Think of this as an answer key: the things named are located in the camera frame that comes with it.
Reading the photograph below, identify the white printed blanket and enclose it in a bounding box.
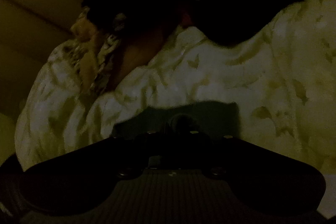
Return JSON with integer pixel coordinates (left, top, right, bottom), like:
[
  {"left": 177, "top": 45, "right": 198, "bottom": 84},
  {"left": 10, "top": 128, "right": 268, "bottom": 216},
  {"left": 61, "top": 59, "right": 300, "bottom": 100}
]
[{"left": 14, "top": 0, "right": 336, "bottom": 176}]

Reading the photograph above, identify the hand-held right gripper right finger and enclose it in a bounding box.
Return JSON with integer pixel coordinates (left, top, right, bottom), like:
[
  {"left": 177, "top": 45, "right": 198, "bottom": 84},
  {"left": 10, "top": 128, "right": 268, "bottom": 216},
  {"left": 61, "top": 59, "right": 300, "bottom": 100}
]
[{"left": 171, "top": 114, "right": 290, "bottom": 179}]

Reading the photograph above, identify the wooden furniture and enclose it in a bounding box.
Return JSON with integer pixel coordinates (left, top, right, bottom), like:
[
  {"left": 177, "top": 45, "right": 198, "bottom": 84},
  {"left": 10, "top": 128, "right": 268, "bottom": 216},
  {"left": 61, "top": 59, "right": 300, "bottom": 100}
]
[{"left": 0, "top": 0, "right": 91, "bottom": 115}]

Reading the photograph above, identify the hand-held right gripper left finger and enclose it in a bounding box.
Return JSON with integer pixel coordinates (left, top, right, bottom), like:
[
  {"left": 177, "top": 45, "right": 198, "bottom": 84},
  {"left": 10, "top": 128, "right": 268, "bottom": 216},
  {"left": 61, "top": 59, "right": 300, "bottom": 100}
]
[{"left": 52, "top": 122, "right": 171, "bottom": 179}]

